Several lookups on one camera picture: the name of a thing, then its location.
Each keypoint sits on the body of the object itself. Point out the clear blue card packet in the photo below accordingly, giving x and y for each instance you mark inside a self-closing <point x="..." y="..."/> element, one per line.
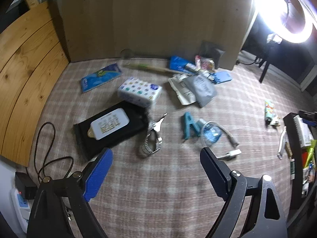
<point x="211" y="135"/>

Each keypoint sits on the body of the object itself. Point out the pine wood board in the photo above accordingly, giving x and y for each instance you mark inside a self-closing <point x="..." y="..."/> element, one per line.
<point x="24" y="67"/>

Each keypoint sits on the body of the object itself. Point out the silver metal wristwatch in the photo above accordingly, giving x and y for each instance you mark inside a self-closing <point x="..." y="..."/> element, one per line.
<point x="147" y="146"/>

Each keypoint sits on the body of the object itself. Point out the teal clothespin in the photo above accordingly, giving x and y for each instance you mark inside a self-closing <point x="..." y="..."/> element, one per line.
<point x="188" y="126"/>

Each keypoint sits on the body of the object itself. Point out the colourful printed tube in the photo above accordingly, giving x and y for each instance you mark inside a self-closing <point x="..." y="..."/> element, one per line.
<point x="270" y="111"/>

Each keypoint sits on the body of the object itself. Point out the grey cosmetic tube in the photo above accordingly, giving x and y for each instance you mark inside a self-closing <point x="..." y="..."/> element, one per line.
<point x="281" y="143"/>

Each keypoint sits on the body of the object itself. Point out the checked cloth covered desktop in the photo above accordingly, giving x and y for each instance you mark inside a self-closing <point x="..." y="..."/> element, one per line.
<point x="161" y="191"/>

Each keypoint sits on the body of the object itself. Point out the blue foil packet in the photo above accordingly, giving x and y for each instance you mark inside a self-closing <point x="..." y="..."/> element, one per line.
<point x="178" y="63"/>

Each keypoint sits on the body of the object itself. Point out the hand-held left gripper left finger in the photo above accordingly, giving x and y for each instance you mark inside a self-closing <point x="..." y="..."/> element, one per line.
<point x="99" y="171"/>

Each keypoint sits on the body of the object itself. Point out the red flat box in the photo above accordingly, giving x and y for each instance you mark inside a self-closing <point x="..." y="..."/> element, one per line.
<point x="305" y="160"/>

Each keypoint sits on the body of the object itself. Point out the beige backboard panel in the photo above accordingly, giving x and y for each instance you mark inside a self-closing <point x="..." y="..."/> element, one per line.
<point x="148" y="17"/>

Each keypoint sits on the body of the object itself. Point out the black wet wipes pack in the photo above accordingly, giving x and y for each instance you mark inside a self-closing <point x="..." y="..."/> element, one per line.
<point x="111" y="124"/>

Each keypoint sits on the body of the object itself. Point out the black power adapter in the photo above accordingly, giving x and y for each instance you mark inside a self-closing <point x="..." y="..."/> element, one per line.
<point x="23" y="183"/>

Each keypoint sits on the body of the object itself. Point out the grey plastic pouch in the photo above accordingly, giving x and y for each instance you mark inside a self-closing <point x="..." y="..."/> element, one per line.
<point x="201" y="89"/>

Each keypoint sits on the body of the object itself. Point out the metal nail clipper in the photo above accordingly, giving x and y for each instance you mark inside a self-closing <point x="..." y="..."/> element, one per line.
<point x="157" y="124"/>

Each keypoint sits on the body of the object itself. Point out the small wooden clip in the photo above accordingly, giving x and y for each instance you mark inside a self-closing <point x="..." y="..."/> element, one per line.
<point x="288" y="150"/>

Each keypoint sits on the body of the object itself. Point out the blue phone case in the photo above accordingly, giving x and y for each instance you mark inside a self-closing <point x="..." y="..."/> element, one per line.
<point x="223" y="76"/>

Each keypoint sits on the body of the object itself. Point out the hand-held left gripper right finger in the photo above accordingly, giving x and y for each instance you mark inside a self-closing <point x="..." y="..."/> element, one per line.
<point x="214" y="171"/>

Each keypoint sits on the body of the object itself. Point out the grey foil sachet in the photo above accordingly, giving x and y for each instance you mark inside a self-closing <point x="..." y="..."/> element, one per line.
<point x="210" y="53"/>

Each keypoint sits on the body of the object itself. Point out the black organizer box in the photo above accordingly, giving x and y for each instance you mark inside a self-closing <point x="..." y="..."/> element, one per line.
<point x="298" y="191"/>

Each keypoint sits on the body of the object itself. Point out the white dotted tissue pack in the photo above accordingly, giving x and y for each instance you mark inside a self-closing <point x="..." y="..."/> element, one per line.
<point x="138" y="90"/>

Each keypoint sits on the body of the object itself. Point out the blue frog print packet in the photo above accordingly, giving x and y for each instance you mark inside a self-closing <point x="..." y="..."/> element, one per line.
<point x="99" y="78"/>

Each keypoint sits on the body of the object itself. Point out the red white snack pack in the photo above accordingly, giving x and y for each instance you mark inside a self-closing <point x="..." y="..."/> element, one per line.
<point x="205" y="64"/>

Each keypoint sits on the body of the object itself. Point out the white paper wad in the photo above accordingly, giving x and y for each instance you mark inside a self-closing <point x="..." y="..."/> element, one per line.
<point x="274" y="38"/>

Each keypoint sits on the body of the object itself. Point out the white power strip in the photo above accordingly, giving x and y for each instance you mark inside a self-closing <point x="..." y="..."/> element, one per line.
<point x="19" y="208"/>

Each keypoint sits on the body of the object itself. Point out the white cardboard box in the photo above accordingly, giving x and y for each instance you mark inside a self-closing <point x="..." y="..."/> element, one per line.
<point x="303" y="131"/>

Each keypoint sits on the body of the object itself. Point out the white crumpled wrapper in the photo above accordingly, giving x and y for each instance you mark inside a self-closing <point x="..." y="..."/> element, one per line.
<point x="180" y="91"/>

